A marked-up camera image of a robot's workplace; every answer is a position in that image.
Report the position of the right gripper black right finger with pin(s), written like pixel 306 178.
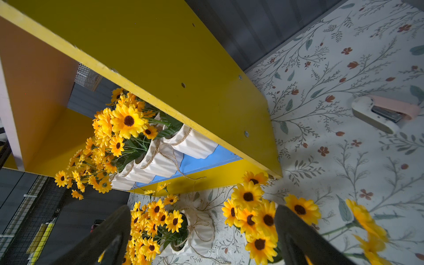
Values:
pixel 299 242

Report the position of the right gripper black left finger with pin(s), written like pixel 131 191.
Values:
pixel 110 238

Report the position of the sunflower pot top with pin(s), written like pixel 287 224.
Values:
pixel 176 225
pixel 255 217

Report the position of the sunflower pot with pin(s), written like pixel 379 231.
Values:
pixel 161 159
pixel 100 162
pixel 176 225
pixel 82 173
pixel 255 217
pixel 131 125

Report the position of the sunflower pot lower left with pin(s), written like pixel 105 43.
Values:
pixel 82 173

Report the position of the sunflower pot lower right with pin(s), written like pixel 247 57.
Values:
pixel 131 125

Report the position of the yellow book in basket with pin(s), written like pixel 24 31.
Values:
pixel 38 243

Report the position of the yellow wooden shelf unit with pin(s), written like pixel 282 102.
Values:
pixel 158 50

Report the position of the black wire wall basket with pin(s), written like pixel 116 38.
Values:
pixel 39 208

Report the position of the white wire basket behind shelf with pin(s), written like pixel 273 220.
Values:
pixel 87 78

